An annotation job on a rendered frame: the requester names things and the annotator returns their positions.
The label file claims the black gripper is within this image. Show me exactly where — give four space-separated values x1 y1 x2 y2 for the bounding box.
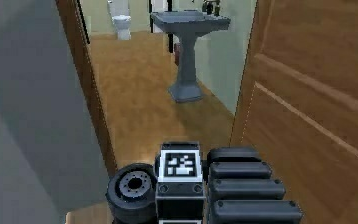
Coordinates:
105 162 159 224

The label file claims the white toilet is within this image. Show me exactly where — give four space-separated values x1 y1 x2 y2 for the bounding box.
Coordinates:
106 0 133 42

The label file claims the brown wooden room door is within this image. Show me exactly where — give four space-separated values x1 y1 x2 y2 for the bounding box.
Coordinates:
229 0 358 224

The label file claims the black sink faucet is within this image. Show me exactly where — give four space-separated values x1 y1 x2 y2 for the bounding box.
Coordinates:
201 0 222 17

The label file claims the grey pedestal sink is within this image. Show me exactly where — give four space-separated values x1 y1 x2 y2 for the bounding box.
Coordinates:
150 9 232 104

